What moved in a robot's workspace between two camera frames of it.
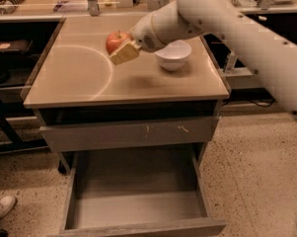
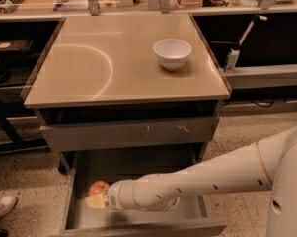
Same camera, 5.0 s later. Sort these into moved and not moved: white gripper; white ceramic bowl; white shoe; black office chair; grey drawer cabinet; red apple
Moved: white gripper; red apple
Not moved: white ceramic bowl; grey drawer cabinet; black office chair; white shoe
